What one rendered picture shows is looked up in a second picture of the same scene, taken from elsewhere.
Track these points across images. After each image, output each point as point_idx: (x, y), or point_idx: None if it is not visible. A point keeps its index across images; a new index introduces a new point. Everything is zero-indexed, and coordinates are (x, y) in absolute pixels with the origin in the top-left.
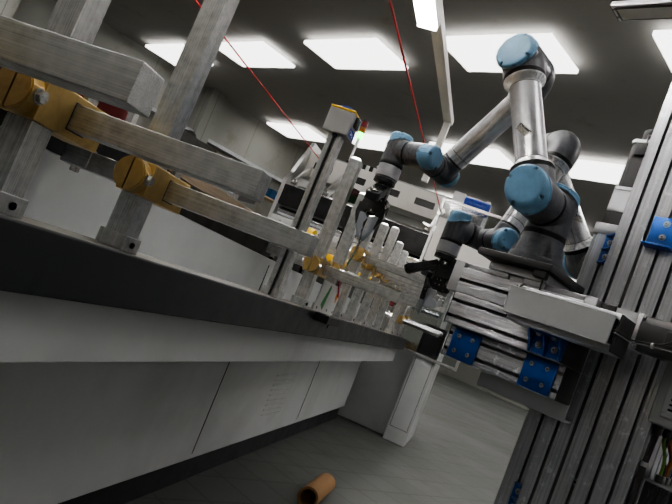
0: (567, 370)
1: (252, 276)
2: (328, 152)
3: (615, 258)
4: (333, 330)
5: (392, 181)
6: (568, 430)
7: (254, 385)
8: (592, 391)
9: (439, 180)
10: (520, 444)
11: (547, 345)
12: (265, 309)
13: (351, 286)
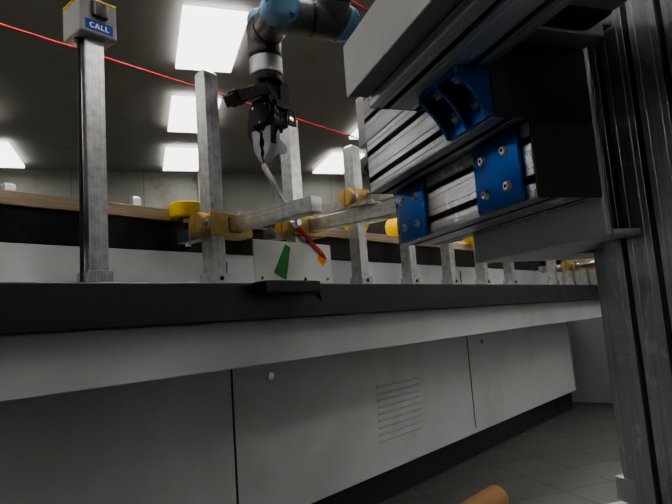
0: (535, 125)
1: (193, 282)
2: (81, 66)
3: None
4: (350, 301)
5: (268, 72)
6: (646, 248)
7: (328, 410)
8: (649, 144)
9: (327, 32)
10: (605, 326)
11: (464, 104)
12: (31, 301)
13: (364, 239)
